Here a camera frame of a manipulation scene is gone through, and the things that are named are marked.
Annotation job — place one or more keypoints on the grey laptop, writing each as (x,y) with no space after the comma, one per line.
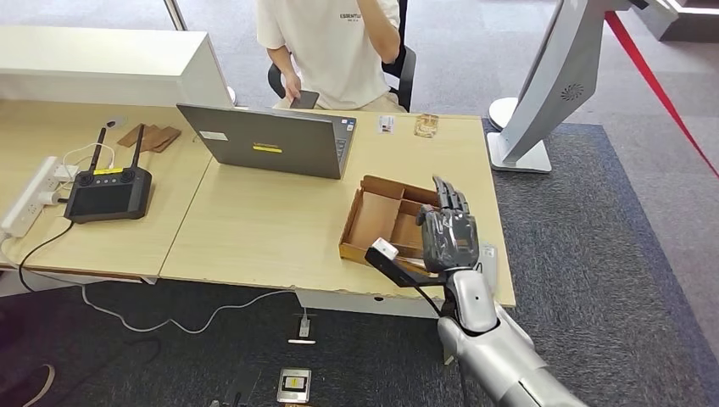
(264,140)

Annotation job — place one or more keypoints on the wooden organizer tray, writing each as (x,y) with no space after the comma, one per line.
(373,216)

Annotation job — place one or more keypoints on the silver stanchion pole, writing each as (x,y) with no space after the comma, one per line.
(175,14)

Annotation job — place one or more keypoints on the black smartphone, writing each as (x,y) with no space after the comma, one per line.
(306,100)

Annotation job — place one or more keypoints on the person's right forearm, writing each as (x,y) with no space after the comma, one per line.
(282,63)

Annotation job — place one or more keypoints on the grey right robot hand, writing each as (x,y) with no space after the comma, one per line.
(449,241)

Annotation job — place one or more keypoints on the person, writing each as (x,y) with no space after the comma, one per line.
(331,56)

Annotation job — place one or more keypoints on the white counter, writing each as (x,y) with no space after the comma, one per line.
(101,56)

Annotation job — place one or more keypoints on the white power plug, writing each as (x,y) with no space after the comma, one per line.
(47,198)

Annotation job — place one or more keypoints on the black remote controller with antennas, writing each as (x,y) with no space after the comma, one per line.
(107,196)

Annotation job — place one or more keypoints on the grey white platform base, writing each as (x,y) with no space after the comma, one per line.
(691,22)

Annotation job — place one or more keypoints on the silver floor socket plate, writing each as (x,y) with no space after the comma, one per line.
(294,385)

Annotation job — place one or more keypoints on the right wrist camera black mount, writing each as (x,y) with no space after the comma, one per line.
(385,248)

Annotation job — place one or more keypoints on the silver kiosk stand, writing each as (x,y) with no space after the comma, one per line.
(561,73)

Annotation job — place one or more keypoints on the dark shoe tan sole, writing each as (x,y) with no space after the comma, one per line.
(36,390)

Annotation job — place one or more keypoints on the brown wooden card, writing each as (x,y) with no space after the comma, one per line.
(132,136)
(166,137)

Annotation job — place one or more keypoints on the white charger brick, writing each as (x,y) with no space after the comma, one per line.
(66,172)

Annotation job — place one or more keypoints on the open floor socket with plug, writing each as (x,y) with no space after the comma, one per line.
(304,327)

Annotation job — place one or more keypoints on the black office chair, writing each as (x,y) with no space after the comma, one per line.
(405,78)

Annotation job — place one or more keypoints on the white power strip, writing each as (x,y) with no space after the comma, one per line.
(28,196)

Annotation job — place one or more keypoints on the grey card reader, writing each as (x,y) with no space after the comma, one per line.
(490,269)

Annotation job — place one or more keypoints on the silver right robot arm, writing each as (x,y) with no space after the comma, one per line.
(494,354)

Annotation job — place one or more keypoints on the person's left forearm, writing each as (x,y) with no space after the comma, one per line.
(379,28)

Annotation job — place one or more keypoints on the grey round desk grommet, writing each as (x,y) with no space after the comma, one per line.
(116,121)

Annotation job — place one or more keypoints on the person's right hand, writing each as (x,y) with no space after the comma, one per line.
(292,87)

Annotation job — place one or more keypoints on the red barrier belt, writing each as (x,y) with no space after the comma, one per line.
(649,70)

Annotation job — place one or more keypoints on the white ID card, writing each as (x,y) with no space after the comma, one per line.
(386,124)

